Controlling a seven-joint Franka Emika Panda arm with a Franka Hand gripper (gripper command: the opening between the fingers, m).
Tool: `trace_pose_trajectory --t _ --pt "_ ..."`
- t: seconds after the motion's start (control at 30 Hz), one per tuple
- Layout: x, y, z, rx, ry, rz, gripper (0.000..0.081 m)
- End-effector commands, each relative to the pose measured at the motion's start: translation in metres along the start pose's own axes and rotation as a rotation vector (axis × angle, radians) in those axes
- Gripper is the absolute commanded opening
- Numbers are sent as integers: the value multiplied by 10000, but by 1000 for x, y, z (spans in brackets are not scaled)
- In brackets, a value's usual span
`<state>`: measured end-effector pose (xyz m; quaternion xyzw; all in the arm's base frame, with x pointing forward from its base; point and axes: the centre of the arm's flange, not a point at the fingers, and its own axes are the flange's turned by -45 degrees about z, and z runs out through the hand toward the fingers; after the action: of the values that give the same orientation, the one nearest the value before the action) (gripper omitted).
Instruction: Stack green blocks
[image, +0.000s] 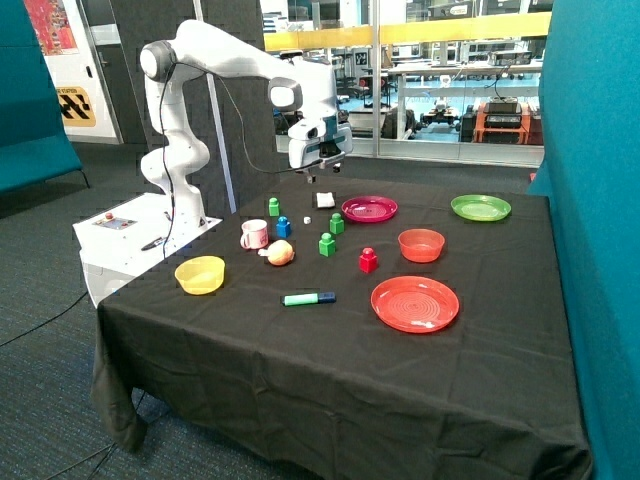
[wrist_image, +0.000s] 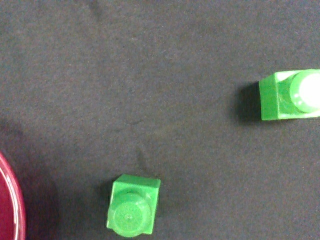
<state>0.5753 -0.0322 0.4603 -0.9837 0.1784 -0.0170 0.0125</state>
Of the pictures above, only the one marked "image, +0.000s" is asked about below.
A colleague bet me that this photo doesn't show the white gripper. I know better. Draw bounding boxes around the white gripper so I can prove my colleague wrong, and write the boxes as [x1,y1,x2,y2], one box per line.
[288,117,353,183]

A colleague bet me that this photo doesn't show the small green block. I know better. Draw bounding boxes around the small green block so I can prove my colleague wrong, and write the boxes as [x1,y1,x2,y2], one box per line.
[268,197,280,217]

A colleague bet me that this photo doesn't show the green block front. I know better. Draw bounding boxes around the green block front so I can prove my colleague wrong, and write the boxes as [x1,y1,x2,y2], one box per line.
[318,232,336,257]

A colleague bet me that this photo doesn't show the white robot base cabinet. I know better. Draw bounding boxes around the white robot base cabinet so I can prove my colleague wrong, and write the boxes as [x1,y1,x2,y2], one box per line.
[73,193,220,305]

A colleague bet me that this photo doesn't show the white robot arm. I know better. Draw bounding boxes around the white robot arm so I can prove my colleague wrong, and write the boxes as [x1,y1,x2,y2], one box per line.
[140,20,353,228]

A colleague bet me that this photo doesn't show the green block middle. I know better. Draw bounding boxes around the green block middle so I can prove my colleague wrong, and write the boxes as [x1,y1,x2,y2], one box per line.
[329,213,345,235]

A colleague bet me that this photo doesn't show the magenta plastic plate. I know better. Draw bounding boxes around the magenta plastic plate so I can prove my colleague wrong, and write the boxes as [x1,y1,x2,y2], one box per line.
[341,195,398,223]

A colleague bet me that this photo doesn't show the blue block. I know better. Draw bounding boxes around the blue block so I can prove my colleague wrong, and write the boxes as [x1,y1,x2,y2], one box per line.
[276,216,292,239]

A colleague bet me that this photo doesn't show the peach toy fruit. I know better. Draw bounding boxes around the peach toy fruit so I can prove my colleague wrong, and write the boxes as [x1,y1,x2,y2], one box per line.
[258,240,295,266]

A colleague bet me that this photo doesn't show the pink mug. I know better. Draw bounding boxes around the pink mug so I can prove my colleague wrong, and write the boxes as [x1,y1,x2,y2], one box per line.
[240,219,269,250]

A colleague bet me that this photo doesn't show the red block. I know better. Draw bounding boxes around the red block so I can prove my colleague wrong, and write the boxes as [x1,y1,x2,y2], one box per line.
[359,247,378,274]

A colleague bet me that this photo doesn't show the orange plastic bowl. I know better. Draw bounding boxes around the orange plastic bowl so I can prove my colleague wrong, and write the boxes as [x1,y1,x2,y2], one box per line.
[398,229,445,263]

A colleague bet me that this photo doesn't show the green highlighter marker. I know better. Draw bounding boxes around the green highlighter marker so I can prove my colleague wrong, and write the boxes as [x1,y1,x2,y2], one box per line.
[281,292,336,307]

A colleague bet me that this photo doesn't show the black tablecloth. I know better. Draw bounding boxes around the black tablecloth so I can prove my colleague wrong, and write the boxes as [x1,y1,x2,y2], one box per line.
[91,176,593,479]

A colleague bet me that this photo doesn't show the green plastic plate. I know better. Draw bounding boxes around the green plastic plate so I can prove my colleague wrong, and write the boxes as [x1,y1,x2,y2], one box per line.
[450,194,512,222]

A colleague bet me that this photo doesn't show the red plastic plate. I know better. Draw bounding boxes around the red plastic plate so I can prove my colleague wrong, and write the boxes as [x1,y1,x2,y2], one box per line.
[370,276,460,334]

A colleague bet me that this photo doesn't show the yellow plastic bowl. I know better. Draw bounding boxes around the yellow plastic bowl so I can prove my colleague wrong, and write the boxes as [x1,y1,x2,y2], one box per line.
[174,256,226,295]

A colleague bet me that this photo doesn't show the black pen on cabinet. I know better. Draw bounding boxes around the black pen on cabinet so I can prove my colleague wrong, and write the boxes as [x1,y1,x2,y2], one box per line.
[141,238,164,251]

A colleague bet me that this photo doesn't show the teal partition right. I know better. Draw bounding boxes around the teal partition right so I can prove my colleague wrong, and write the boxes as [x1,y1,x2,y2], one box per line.
[530,0,639,479]

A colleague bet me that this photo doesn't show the teal sofa left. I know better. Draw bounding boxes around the teal sofa left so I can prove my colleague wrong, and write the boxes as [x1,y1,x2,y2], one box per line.
[0,0,83,193]

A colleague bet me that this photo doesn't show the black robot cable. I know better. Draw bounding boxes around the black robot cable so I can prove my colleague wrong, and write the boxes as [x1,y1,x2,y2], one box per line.
[156,59,311,261]

